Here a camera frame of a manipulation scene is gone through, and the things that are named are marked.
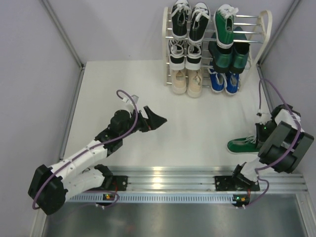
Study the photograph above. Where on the blue sneaker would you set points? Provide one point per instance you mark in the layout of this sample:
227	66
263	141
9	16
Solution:
218	80
232	83

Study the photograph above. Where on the aluminium rail base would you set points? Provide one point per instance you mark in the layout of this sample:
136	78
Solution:
200	179

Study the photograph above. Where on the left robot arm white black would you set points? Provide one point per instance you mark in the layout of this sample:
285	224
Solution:
52	186

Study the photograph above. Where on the perforated cable duct grey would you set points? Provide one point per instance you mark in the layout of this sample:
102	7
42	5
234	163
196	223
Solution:
160	198

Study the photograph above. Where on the cream metal shoe shelf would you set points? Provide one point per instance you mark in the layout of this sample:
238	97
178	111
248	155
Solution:
257	30

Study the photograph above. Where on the green sneaker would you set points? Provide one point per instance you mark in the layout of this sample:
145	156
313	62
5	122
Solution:
224	18
243	145

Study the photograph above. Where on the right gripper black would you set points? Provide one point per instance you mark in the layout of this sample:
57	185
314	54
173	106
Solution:
260	138

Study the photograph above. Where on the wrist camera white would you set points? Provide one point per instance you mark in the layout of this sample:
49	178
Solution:
129	103
263	118

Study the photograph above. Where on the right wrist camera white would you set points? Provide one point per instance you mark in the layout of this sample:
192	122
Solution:
263	118

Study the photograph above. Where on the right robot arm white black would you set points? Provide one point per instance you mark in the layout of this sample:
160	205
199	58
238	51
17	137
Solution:
278	144

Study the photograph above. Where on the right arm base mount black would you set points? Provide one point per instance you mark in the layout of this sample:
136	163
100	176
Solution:
231	183

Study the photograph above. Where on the beige lace sneaker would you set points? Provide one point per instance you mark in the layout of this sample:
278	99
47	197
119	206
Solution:
178	80
195	83

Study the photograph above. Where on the dark green leather shoe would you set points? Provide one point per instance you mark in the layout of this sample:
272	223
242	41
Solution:
222	57
240	53

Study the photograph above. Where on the black low sneaker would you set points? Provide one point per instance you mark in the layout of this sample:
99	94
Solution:
200	18
180	13

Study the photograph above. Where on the black white sneaker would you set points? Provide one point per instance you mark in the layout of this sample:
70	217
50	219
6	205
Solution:
176	54
194	56

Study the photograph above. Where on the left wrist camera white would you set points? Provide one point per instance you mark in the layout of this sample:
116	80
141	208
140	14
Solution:
129	103

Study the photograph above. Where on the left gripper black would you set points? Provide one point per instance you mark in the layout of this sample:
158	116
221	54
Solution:
152	123

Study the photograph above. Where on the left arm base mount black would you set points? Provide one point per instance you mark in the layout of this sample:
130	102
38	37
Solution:
114	183

